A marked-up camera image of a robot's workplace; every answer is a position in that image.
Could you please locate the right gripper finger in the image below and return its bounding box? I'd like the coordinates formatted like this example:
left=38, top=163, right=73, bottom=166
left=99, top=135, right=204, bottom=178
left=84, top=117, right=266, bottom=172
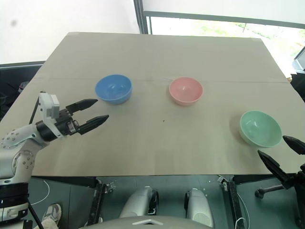
left=282, top=135, right=305, bottom=156
left=257, top=149, right=293, bottom=189

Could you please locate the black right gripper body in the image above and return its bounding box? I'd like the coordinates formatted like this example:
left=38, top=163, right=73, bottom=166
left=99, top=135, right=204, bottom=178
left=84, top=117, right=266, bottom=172
left=288, top=164, right=305, bottom=190

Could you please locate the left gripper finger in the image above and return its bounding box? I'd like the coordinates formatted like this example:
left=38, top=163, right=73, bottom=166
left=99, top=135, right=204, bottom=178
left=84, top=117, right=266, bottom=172
left=65, top=98, right=99, bottom=115
left=77, top=114, right=110, bottom=135

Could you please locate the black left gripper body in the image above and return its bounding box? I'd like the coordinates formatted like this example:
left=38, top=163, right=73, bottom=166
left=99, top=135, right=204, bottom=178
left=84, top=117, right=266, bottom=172
left=56, top=108, right=81, bottom=136

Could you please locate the black chair base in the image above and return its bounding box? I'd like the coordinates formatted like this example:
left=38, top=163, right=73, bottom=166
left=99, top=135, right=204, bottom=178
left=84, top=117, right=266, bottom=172
left=254, top=183, right=286, bottom=198

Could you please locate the blue plastic bowl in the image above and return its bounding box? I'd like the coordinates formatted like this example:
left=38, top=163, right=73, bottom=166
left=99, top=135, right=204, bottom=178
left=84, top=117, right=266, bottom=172
left=95, top=74, right=133, bottom=105

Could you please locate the green plastic bowl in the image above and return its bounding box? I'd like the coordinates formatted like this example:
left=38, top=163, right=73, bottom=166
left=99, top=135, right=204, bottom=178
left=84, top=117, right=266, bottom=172
left=239, top=110, right=283, bottom=148

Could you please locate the black table leg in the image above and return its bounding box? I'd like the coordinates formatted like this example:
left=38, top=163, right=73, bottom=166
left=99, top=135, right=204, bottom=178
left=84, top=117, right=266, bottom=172
left=221, top=176, right=250, bottom=229
left=87, top=177, right=108, bottom=226

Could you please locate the computer monitor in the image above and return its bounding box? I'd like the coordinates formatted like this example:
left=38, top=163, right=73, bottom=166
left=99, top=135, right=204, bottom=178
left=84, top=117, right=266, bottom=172
left=292, top=46, right=305, bottom=71

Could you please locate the silver right robot leg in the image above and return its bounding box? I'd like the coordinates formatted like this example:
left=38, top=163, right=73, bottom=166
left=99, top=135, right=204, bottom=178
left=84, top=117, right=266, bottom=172
left=184, top=188, right=214, bottom=229

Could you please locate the silver robot leg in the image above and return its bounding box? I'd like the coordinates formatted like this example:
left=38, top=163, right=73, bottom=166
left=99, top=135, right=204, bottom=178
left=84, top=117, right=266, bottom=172
left=184, top=188, right=214, bottom=229
left=119, top=186, right=160, bottom=219

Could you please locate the white sneaker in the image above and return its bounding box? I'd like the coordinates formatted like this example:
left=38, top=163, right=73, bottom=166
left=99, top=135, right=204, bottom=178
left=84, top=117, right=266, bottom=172
left=42, top=203, right=62, bottom=224

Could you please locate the silver left robot leg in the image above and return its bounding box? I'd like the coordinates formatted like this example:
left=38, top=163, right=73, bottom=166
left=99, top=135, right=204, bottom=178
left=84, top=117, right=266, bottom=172
left=119, top=186, right=160, bottom=219

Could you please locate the pink red plastic bowl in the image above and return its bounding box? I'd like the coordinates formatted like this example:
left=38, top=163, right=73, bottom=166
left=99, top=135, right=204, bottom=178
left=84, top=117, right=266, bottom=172
left=169, top=76, right=204, bottom=107

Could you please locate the beige trouser leg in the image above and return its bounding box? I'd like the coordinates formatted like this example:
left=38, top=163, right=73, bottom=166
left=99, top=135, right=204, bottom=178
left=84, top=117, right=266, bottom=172
left=41, top=218, right=59, bottom=229

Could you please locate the grey robot torso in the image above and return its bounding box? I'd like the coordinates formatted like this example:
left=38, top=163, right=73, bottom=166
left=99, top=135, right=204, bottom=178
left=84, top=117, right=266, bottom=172
left=81, top=215, right=215, bottom=229

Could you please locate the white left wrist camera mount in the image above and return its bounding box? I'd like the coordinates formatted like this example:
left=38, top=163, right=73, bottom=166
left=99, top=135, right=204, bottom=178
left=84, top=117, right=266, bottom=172
left=38, top=92, right=65, bottom=138

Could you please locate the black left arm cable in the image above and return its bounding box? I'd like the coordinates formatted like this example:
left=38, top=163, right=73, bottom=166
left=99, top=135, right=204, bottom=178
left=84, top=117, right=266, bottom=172
left=29, top=95, right=41, bottom=125

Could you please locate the white cable with plug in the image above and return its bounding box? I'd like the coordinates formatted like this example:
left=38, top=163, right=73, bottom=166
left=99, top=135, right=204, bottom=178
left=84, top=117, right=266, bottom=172
left=234, top=190, right=250, bottom=229

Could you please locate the thin white floor cable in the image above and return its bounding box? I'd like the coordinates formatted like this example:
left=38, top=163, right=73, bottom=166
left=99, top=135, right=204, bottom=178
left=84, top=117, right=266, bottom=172
left=30, top=178, right=51, bottom=206

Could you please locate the thick black cable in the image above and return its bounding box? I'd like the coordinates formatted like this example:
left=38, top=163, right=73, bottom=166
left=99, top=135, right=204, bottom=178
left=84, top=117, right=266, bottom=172
left=26, top=202, right=43, bottom=229

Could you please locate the dark window frame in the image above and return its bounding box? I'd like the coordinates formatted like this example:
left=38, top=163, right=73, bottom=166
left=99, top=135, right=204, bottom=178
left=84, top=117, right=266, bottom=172
left=132, top=0, right=305, bottom=35

